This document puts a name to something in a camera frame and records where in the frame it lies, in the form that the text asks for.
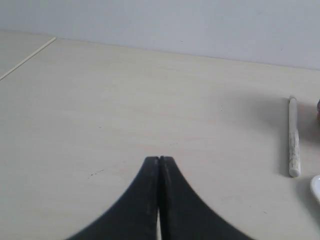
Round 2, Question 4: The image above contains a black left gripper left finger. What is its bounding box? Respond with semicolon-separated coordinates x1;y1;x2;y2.
70;156;159;240

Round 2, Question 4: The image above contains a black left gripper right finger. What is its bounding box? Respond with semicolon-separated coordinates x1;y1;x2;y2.
158;156;250;240

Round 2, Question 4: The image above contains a white wooden drumstick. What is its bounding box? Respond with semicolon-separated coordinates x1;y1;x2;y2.
288;96;301;178

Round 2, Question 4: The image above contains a small red drum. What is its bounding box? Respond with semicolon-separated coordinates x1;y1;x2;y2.
316;100;320;122

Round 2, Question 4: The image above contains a white plastic tray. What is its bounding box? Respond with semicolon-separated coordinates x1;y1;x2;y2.
310;175;320;204

